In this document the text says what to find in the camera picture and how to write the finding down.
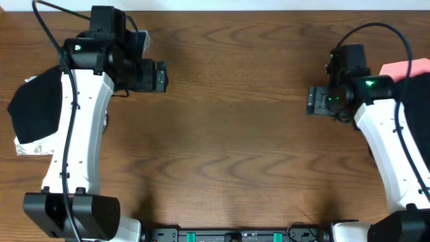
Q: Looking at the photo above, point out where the black t-shirt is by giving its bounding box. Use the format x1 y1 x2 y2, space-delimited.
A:
7 66 62 144

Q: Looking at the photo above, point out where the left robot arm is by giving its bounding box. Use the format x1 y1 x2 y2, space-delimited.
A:
23 5 169 241

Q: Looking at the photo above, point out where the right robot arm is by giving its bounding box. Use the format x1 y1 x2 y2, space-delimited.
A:
306 44 429 241

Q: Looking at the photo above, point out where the pink garment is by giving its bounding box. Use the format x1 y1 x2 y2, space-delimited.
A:
379 58 430 83

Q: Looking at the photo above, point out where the black clothes pile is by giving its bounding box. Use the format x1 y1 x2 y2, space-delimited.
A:
368 72 430 169

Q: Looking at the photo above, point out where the white patterned folded cloth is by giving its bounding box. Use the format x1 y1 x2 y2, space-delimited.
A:
14 76 53 155

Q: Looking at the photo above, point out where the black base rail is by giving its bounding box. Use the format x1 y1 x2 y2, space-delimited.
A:
140 223 333 242

